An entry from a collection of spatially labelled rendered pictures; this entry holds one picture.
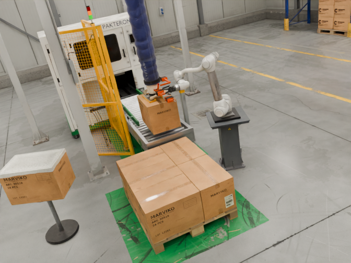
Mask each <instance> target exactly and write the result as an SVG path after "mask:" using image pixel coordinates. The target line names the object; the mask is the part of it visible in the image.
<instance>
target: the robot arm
mask: <svg viewBox="0 0 351 263"><path fill-rule="evenodd" d="M218 57H219V54H218V53H217V52H212V53H210V54H209V55H207V56H205V57H204V59H203V60H202V64H201V65H200V67H198V68H186V69H184V70H182V71H179V70H175V71H174V72H173V76H174V79H175V81H176V82H177V84H176V85H174V86H171V87H170V86H169V85H168V86H165V87H163V88H162V89H161V90H160V91H162V90H168V91H167V92H165V94H166V93H168V92H170V93H169V95H171V93H172V92H174V91H180V90H185V89H187V88H189V86H190V84H189V82H188V81H184V79H183V78H184V74H185V73H198V72H201V71H203V70H205V72H206V73H207V75H208V79H209V83H210V86H211V89H212V93H213V96H214V100H215V101H214V102H213V105H214V113H215V115H216V116H218V117H221V118H224V117H228V116H234V115H235V114H233V112H232V105H231V98H230V96H229V95H227V94H222V95H221V91H220V87H219V83H218V80H217V76H216V72H215V69H216V67H215V62H216V61H217V59H218ZM167 87H169V88H167ZM165 88H167V89H165Z"/></svg>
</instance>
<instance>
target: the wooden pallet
mask: <svg viewBox="0 0 351 263"><path fill-rule="evenodd" d="M124 191H125V189H124ZM125 194H126V196H127V198H128V200H129V202H130V204H131V206H132V208H133V210H134V212H135V214H136V216H137V218H138V220H139V222H140V224H141V226H142V228H143V230H144V232H145V234H146V236H147V238H148V240H149V242H150V244H151V246H152V248H153V250H154V252H155V254H158V253H161V252H163V251H165V249H164V246H163V243H165V242H168V241H170V240H172V239H174V238H176V237H179V236H181V235H183V234H185V233H187V232H189V233H190V234H191V236H192V237H195V236H198V235H200V234H202V233H204V232H205V231H204V225H205V224H207V223H210V222H212V221H214V220H216V219H218V218H221V217H223V216H225V215H226V216H227V217H228V218H229V219H230V220H232V219H234V218H236V217H238V211H237V207H235V208H232V209H230V210H228V211H226V212H224V213H221V214H219V215H217V216H215V217H213V218H210V219H208V220H205V221H204V222H202V223H199V224H197V225H195V226H193V227H191V228H188V229H186V230H184V231H182V232H180V233H177V234H175V235H173V236H171V237H168V238H166V239H164V240H162V241H160V242H157V243H155V244H153V243H152V241H151V239H150V237H149V235H148V233H147V231H146V229H145V227H144V225H143V223H142V221H141V220H140V218H139V216H138V214H137V212H136V210H135V208H134V206H133V204H132V202H131V200H130V198H129V196H128V194H127V193H126V191H125Z"/></svg>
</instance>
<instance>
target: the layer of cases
mask: <svg viewBox="0 0 351 263"><path fill-rule="evenodd" d="M116 164H117V166H118V170H119V173H120V177H121V180H122V184H123V187H124V189H125V191H126V193H127V194H128V196H129V198H130V200H131V202H132V204H133V206H134V208H135V210H136V212H137V214H138V216H139V218H140V220H141V221H142V223H143V225H144V227H145V229H146V231H147V233H148V235H149V237H150V239H151V241H152V243H153V244H155V243H157V242H160V241H162V240H164V239H166V238H168V237H171V236H173V235H175V234H177V233H180V232H182V231H184V230H186V229H188V228H191V227H193V226H195V225H197V224H199V223H202V222H204V221H205V220H208V219H210V218H213V217H215V216H217V215H219V214H221V213H224V212H226V211H228V210H230V209H232V208H235V207H236V206H237V204H236V196H235V186H234V181H233V176H231V175H230V174H229V173H228V172H227V171H226V170H224V169H223V168H222V167H221V166H220V165H219V164H217V163H216V162H215V161H214V160H213V159H212V158H210V157H209V156H208V155H207V154H206V153H205V152H203V151H202V150H201V149H200V148H199V147H198V146H196V145H195V144H194V143H193V142H191V141H190V140H189V139H188V138H187V137H183V138H180V139H177V140H174V141H171V142H169V143H166V144H163V145H161V146H157V147H155V148H152V149H149V150H146V151H143V152H141V153H138V154H135V155H133V156H130V157H127V158H124V159H122V160H118V161H116Z"/></svg>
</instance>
